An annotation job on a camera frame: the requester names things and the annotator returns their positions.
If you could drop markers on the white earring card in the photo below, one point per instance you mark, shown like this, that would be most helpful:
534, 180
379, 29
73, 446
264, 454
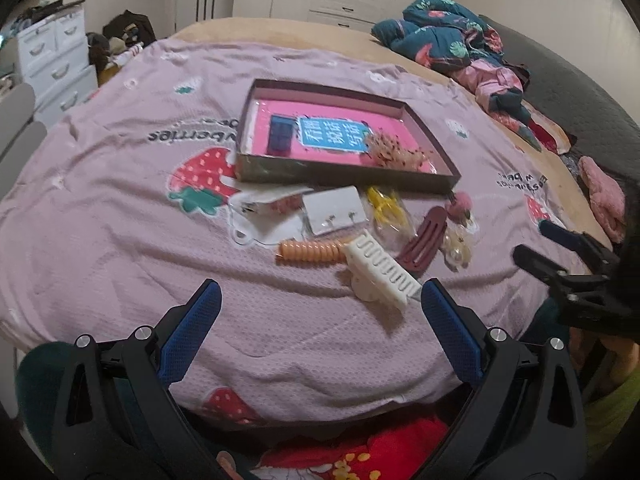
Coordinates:
332, 210

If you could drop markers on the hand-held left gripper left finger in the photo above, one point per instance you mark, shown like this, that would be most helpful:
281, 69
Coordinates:
192, 330

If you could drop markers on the pink fluffy cloth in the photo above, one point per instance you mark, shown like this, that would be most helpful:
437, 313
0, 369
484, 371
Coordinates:
605, 195

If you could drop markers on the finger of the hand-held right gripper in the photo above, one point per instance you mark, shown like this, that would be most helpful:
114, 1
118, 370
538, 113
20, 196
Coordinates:
537, 262
555, 229

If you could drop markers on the grey chair back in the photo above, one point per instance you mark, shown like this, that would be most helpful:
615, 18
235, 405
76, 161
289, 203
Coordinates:
22, 150
15, 115

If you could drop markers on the teal floral quilt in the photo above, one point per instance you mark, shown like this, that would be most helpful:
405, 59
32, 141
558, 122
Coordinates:
440, 35

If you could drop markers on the pile of clothes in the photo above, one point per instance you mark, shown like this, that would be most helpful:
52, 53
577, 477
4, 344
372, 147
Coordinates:
107, 50

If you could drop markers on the beige floral scrunchie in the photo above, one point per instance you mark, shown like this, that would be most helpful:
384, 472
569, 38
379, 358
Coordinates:
395, 152

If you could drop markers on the brown cardboard box tray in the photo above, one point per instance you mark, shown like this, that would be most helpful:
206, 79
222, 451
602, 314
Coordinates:
350, 174

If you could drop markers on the beige bed sheet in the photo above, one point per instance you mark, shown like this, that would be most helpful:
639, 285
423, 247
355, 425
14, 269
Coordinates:
310, 35

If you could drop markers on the grey sofa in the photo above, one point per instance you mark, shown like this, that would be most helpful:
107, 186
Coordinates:
575, 95

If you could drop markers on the dark bag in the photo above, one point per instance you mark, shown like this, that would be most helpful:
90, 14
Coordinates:
130, 27

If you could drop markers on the yellow-green cloth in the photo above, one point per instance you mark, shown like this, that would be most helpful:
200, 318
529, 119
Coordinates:
612, 420

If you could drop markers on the red patterned clothing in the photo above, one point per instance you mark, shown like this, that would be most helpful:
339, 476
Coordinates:
360, 447

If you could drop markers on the small blue box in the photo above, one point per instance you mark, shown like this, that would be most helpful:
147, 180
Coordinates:
280, 135

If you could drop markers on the bag of yellow hair clips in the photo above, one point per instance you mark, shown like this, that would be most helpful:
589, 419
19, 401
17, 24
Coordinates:
387, 210

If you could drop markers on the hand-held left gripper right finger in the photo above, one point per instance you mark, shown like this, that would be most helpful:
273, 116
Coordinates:
452, 332

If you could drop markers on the white claw hair clip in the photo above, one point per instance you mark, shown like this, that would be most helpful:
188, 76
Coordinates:
380, 267

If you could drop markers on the dark green clothing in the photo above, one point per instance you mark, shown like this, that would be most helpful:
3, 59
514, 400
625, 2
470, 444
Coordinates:
37, 385

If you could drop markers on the pink paper sheet blue label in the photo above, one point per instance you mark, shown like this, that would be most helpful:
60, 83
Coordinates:
330, 115

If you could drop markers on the maroon hair clip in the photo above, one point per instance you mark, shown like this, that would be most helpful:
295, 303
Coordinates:
425, 240

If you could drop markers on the pearl hair accessory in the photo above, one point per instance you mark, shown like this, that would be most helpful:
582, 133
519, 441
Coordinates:
457, 247

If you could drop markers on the white drawer cabinet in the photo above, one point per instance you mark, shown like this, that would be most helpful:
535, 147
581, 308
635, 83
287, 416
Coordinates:
55, 65

